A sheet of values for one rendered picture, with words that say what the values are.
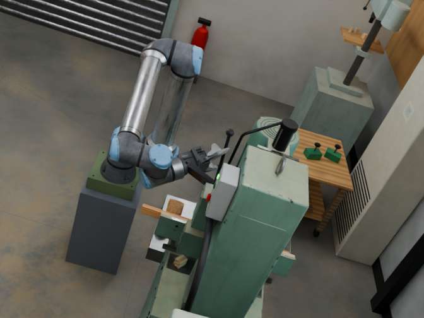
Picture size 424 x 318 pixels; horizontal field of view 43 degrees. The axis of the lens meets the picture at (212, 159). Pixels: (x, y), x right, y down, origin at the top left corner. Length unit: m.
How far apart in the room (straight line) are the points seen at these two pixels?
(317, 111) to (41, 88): 2.22
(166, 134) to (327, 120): 2.10
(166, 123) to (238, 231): 0.96
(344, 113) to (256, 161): 2.74
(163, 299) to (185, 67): 0.97
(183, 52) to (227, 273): 0.97
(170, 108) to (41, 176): 1.45
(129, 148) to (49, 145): 2.02
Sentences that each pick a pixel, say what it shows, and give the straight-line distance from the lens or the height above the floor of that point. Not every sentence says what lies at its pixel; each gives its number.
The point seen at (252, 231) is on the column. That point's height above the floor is 1.35.
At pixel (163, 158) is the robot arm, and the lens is 1.96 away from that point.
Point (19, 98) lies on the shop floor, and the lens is 4.37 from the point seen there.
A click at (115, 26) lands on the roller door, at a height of 0.23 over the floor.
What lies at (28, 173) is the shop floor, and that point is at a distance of 3.71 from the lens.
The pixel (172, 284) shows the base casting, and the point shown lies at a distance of 2.22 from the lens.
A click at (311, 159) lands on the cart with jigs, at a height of 0.53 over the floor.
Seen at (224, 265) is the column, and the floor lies 1.17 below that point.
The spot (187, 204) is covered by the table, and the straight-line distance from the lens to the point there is 2.41.
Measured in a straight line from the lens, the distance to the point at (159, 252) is 2.56.
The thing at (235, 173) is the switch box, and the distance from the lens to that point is 1.71.
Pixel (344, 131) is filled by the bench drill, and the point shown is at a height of 0.43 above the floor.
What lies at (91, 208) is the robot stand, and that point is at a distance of 2.88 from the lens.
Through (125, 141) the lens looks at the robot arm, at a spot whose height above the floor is 1.29.
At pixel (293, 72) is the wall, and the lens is 5.27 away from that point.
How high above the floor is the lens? 2.49
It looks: 36 degrees down
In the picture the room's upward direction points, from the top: 22 degrees clockwise
